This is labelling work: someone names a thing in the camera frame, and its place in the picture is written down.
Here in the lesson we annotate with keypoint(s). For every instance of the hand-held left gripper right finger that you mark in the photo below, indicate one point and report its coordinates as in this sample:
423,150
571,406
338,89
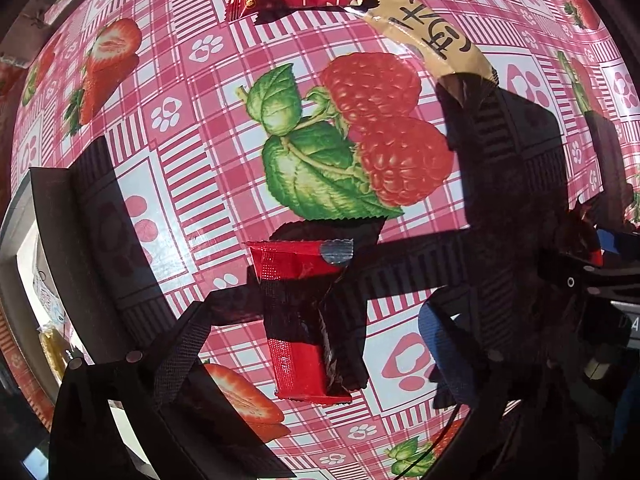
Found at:
442,345

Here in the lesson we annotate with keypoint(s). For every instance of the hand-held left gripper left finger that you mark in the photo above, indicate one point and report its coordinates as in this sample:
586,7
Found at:
180,350

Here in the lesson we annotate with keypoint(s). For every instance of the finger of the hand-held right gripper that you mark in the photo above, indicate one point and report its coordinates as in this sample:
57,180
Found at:
620,244

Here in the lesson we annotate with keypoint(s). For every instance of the yellow snack packet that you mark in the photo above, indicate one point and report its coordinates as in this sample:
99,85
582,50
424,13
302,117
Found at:
52,352

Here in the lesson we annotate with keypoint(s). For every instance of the white cardboard box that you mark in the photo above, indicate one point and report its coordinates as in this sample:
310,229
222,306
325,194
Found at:
30,260

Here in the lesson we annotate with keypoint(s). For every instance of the beige snack packet black print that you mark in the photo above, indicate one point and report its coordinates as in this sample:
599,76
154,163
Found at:
430,35

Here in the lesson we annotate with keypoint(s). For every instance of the pink plaid strawberry tablecloth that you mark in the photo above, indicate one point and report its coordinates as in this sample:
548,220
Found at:
200,110

